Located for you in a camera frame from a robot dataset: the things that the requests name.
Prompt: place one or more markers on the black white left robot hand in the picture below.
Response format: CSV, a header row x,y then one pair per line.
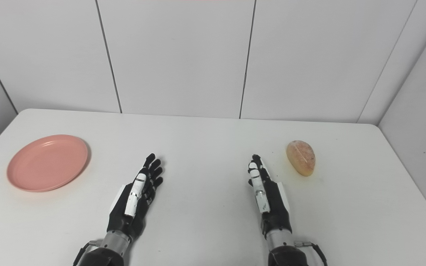
x,y
139,210

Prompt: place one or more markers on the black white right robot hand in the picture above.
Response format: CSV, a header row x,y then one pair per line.
x,y
274,210

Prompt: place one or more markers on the brown bread roll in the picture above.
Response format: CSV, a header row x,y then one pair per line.
x,y
301,158

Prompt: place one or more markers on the pink round plate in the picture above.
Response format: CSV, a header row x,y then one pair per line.
x,y
48,162

